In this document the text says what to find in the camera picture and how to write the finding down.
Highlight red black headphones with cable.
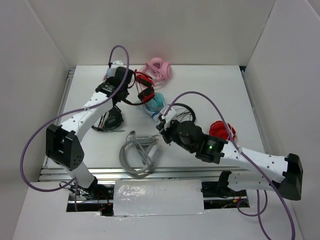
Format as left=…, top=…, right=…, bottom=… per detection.
left=134, top=70, right=155, bottom=104

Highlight grey headphones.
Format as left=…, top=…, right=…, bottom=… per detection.
left=118, top=130, right=159, bottom=179

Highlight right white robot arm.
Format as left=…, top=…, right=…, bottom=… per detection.
left=156, top=120, right=303, bottom=201

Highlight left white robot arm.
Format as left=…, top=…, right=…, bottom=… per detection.
left=45, top=66, right=134, bottom=200

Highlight small black headphones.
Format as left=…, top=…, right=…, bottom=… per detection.
left=173, top=103, right=197, bottom=123

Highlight teal white cat-ear headphones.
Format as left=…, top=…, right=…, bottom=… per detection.
left=137, top=92, right=166, bottom=122

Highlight pink round headphones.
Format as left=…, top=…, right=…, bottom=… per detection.
left=139, top=57, right=173, bottom=87

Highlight black gaming headset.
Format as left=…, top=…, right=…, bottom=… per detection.
left=91, top=106, right=124, bottom=133

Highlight silver foil sheet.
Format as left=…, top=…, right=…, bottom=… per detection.
left=113, top=180, right=205, bottom=217

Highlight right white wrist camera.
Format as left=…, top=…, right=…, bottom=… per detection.
left=159, top=104, right=177, bottom=123

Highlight red headphones white cable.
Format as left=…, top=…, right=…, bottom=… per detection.
left=209, top=120, right=238, bottom=143

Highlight aluminium rail frame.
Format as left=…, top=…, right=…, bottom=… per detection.
left=38, top=65, right=278, bottom=181

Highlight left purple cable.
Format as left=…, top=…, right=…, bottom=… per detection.
left=19, top=44, right=131, bottom=213

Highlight purple cable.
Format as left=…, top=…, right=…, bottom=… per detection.
left=19, top=44, right=131, bottom=213
left=163, top=91, right=297, bottom=240

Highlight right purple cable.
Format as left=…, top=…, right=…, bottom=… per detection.
left=163, top=91, right=297, bottom=240

